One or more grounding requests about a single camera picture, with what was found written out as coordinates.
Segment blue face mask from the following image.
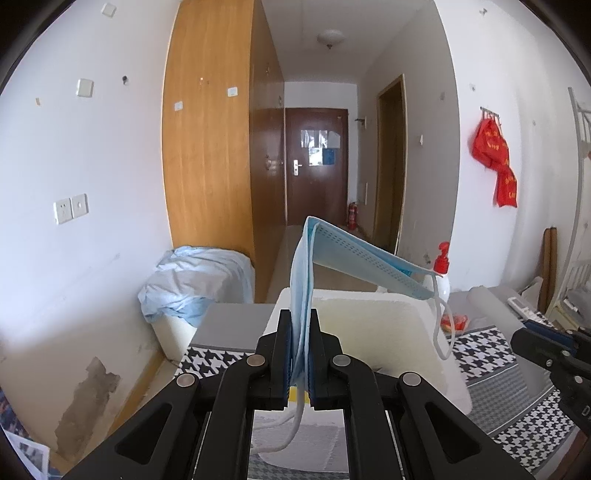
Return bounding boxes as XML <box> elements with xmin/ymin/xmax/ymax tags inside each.
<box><xmin>252</xmin><ymin>217</ymin><xmax>456</xmax><ymax>454</ymax></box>

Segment yellow foam net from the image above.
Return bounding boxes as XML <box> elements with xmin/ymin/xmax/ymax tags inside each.
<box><xmin>288</xmin><ymin>386</ymin><xmax>297</xmax><ymax>403</ymax></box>

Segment white remote control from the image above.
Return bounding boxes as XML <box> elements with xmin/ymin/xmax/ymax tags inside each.
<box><xmin>507</xmin><ymin>297</ymin><xmax>552</xmax><ymax>327</ymax></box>

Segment metal bunk bed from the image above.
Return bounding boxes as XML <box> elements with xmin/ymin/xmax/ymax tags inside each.
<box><xmin>544</xmin><ymin>88</ymin><xmax>590</xmax><ymax>330</ymax></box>

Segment houndstooth table mat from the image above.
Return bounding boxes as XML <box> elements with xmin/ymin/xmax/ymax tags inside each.
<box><xmin>174</xmin><ymin>326</ymin><xmax>576</xmax><ymax>479</ymax></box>

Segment red snack packet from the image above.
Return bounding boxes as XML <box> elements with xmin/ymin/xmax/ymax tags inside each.
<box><xmin>441</xmin><ymin>314</ymin><xmax>470</xmax><ymax>335</ymax></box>

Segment wooden boards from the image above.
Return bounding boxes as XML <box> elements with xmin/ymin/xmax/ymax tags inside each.
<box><xmin>539</xmin><ymin>227</ymin><xmax>558</xmax><ymax>309</ymax></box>

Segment white red pump bottle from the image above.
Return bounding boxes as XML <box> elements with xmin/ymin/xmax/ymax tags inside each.
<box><xmin>433</xmin><ymin>242</ymin><xmax>451</xmax><ymax>302</ymax></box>

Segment white styrofoam box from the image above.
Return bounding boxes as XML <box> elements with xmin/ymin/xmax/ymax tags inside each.
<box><xmin>260</xmin><ymin>290</ymin><xmax>472</xmax><ymax>473</ymax></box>

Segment light blue bedding bundle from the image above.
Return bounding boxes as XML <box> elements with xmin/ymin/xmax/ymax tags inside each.
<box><xmin>138</xmin><ymin>246</ymin><xmax>256</xmax><ymax>328</ymax></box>

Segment red hanging bags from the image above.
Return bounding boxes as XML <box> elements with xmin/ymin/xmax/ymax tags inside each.
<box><xmin>472</xmin><ymin>114</ymin><xmax>518</xmax><ymax>208</ymax></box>

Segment red fire extinguisher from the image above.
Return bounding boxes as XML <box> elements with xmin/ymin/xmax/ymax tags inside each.
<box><xmin>348</xmin><ymin>202</ymin><xmax>358</xmax><ymax>231</ymax></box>

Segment dark brown entrance door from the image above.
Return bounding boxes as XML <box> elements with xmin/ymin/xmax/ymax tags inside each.
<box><xmin>286</xmin><ymin>108</ymin><xmax>349</xmax><ymax>226</ymax></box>

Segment wooden wardrobe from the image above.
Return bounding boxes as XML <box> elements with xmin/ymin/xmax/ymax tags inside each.
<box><xmin>161</xmin><ymin>1</ymin><xmax>286</xmax><ymax>303</ymax></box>

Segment ceiling lamp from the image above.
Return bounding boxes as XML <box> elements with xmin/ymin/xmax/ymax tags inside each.
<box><xmin>317</xmin><ymin>29</ymin><xmax>346</xmax><ymax>50</ymax></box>

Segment side door frame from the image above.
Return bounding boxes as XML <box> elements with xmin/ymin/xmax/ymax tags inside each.
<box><xmin>373</xmin><ymin>74</ymin><xmax>408</xmax><ymax>253</ymax></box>

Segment double wall socket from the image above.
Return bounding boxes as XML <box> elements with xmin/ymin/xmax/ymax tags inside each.
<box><xmin>53</xmin><ymin>193</ymin><xmax>89</xmax><ymax>225</ymax></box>

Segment white wall switch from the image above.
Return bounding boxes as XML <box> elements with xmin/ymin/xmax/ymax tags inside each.
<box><xmin>76</xmin><ymin>78</ymin><xmax>94</xmax><ymax>98</ymax></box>

